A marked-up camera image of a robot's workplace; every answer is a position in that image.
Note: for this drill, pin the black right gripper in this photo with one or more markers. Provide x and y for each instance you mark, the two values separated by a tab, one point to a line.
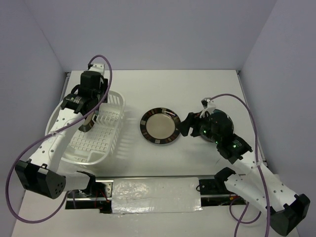
193	120

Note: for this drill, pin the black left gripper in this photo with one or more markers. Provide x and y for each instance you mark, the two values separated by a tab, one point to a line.
103	87

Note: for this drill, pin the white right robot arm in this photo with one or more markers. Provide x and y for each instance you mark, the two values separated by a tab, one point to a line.
283	207

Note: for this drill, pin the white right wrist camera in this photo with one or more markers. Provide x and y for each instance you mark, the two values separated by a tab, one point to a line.
208	107

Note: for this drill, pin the white plastic dish rack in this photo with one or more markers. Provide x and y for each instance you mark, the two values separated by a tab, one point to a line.
98	144

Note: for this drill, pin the black rimmed cream plate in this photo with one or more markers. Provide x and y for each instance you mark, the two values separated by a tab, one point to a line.
159	126

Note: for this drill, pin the silver foil covered panel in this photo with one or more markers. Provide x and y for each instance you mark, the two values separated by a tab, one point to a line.
155	195

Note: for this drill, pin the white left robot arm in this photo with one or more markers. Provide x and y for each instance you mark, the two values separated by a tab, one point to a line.
78	112

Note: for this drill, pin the metal base rail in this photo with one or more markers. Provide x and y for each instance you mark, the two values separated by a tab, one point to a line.
212	193

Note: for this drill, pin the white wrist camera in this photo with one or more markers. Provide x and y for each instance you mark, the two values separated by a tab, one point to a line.
208	107
97	67

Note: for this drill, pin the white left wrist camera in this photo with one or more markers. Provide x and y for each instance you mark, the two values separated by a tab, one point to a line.
97	67

